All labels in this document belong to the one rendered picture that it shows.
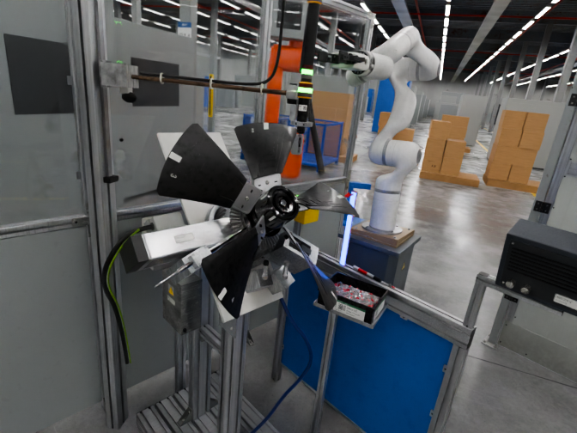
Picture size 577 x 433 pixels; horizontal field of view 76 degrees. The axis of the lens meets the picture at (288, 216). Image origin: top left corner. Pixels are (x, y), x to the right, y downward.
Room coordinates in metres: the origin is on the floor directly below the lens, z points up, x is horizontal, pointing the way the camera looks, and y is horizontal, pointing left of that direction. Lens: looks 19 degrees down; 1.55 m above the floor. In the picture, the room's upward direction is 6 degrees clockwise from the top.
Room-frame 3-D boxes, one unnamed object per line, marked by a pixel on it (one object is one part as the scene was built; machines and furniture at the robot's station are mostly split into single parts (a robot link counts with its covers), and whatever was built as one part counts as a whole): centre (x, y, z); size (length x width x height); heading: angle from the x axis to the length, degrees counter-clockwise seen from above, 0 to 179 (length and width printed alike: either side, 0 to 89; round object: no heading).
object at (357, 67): (1.33, -0.16, 1.66); 0.11 x 0.10 x 0.07; 136
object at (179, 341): (1.48, 0.46, 0.42); 0.04 x 0.04 x 0.83; 46
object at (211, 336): (1.23, 0.24, 0.56); 0.19 x 0.04 x 0.04; 46
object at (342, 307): (1.20, -0.27, 0.85); 0.22 x 0.17 x 0.07; 60
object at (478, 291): (1.07, -0.64, 0.96); 0.03 x 0.03 x 0.20; 46
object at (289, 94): (1.18, 0.00, 1.50); 0.09 x 0.07 x 0.10; 81
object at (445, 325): (1.37, -0.33, 0.82); 0.90 x 0.04 x 0.08; 46
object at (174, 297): (1.25, 0.39, 0.73); 0.15 x 0.09 x 0.22; 46
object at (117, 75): (1.28, 0.61, 1.54); 0.10 x 0.07 x 0.09; 81
